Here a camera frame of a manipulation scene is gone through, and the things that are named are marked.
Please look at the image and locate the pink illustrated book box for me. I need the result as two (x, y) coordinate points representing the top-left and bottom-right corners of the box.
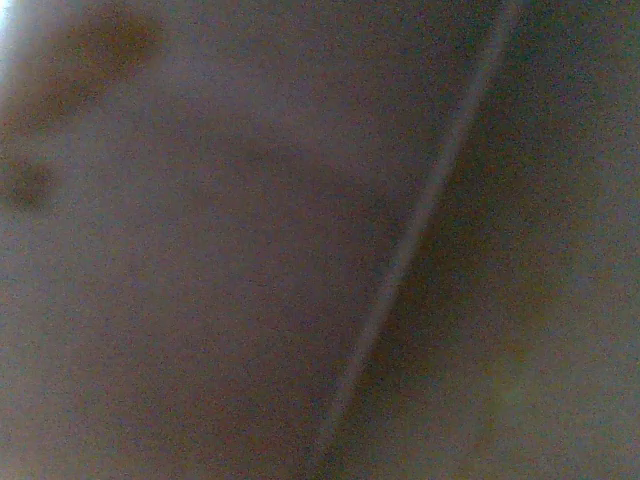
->
(0, 0), (519, 480)

